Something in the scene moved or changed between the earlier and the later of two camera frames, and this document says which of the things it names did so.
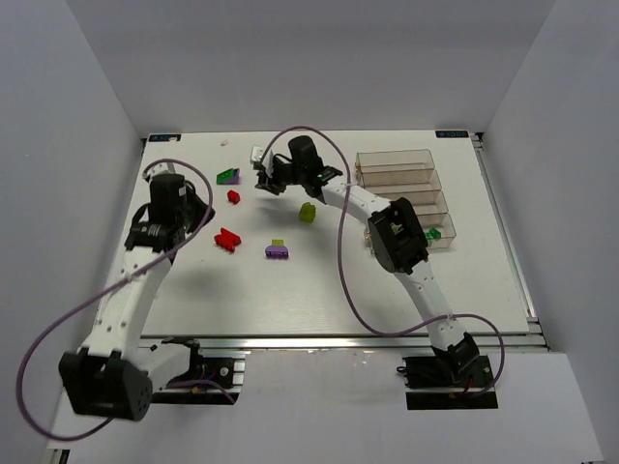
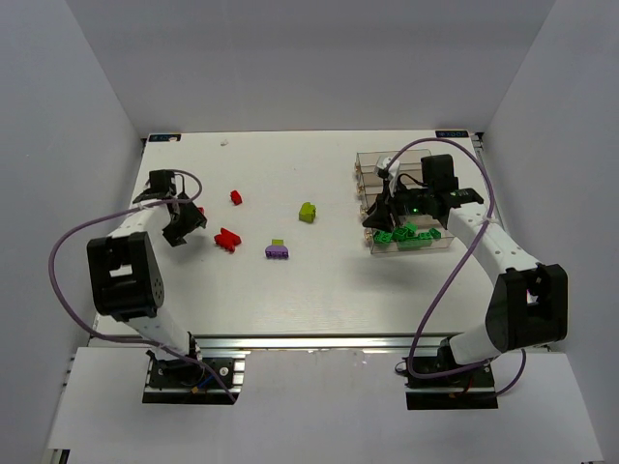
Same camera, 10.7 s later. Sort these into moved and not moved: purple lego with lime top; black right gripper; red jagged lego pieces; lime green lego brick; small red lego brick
Moved: black right gripper
Not moved: red jagged lego pieces; purple lego with lime top; small red lego brick; lime green lego brick
